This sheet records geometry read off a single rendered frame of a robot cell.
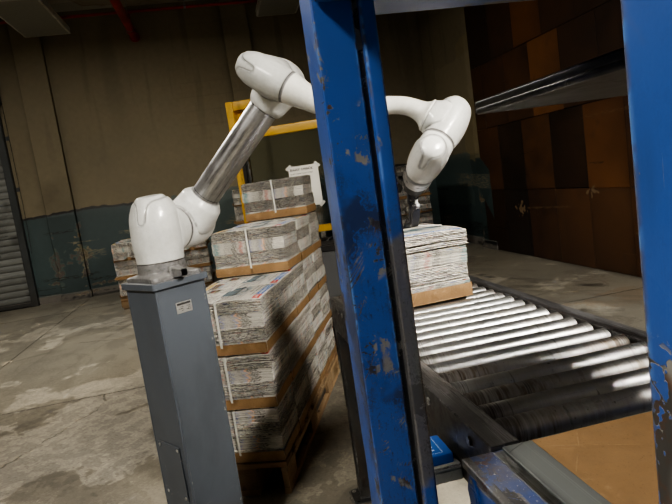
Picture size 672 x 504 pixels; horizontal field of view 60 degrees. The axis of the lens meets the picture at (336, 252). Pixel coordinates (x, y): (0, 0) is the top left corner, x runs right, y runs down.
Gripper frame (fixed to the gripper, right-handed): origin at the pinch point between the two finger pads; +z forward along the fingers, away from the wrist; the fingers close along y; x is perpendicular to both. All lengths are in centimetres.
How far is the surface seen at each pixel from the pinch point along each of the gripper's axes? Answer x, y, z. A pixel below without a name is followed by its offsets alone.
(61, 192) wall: -289, -377, 631
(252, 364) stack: -58, 32, 58
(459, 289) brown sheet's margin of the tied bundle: 10.3, 32.3, -2.5
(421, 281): -2.1, 28.0, -4.7
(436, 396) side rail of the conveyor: -25, 67, -64
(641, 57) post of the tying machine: -45, 64, -161
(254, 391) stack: -59, 42, 63
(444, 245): 7.0, 18.9, -9.4
